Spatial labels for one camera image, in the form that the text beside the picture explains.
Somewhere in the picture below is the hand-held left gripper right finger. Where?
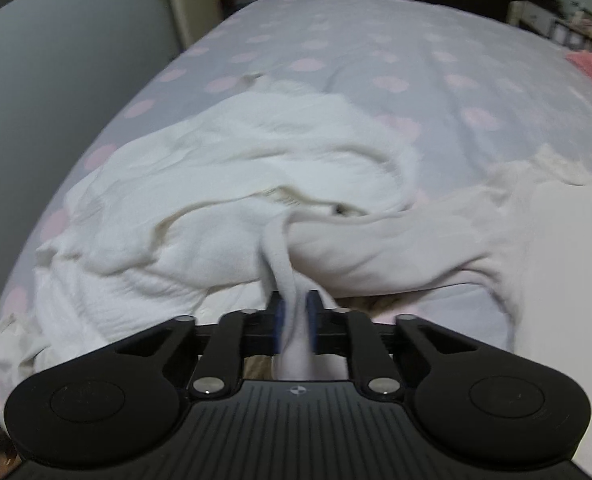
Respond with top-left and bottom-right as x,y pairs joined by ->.
305,290 -> 477,400

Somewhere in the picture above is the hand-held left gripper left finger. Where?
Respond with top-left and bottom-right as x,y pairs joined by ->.
114,291 -> 285,400

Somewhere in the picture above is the cream smooth garment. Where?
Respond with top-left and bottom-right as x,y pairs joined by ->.
260,144 -> 592,480

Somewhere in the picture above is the white textured garment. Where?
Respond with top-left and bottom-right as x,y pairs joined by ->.
0,74 -> 423,380

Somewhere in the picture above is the grey bed with pink spots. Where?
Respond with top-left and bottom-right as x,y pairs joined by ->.
0,0 -> 592,423

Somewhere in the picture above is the cluttered storage rack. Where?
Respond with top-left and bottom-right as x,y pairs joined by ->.
507,0 -> 592,53

